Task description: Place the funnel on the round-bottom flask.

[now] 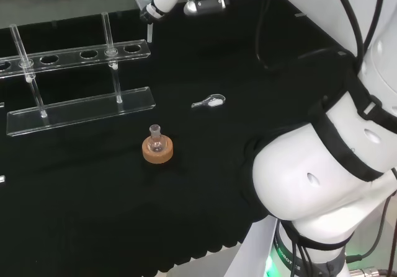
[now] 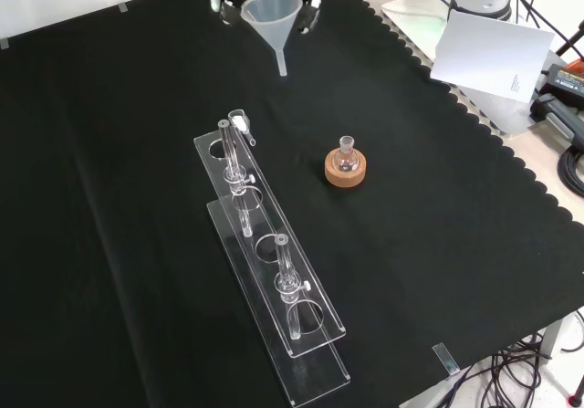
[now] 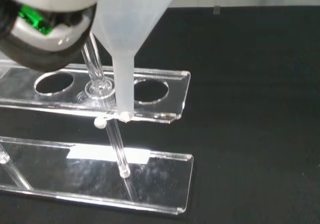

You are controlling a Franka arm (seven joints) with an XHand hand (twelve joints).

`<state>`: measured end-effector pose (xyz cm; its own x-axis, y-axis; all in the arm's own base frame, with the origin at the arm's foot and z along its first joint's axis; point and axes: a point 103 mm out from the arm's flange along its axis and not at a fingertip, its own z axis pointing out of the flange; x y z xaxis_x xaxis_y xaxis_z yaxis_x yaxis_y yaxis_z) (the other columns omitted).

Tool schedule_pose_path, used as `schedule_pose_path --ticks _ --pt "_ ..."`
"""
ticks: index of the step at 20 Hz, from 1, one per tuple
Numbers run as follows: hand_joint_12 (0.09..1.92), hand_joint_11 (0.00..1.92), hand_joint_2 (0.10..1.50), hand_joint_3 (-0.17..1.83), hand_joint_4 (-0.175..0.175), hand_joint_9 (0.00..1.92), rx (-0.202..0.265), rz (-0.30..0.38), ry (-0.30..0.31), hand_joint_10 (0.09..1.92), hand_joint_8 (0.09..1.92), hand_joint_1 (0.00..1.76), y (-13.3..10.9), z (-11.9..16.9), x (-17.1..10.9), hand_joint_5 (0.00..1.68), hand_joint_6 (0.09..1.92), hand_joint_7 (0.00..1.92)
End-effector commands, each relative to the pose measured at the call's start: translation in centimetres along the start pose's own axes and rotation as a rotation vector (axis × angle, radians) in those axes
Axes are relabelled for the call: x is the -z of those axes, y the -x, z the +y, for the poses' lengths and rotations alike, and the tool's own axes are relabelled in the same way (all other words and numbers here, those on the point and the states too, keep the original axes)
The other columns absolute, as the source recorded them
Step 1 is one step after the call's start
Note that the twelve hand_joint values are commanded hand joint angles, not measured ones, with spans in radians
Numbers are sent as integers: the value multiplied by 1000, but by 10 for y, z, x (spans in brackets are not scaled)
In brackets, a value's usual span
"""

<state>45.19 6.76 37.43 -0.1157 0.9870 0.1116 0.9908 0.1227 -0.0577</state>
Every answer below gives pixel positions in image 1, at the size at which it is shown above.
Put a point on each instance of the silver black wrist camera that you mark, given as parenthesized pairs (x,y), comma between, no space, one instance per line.
(207,6)

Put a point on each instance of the clear acrylic funnel stand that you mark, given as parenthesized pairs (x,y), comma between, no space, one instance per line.
(80,109)

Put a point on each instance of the black bench cloth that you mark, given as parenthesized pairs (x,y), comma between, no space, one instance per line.
(93,212)

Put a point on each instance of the glass round-bottom flask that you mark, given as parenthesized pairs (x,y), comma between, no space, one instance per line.
(156,143)

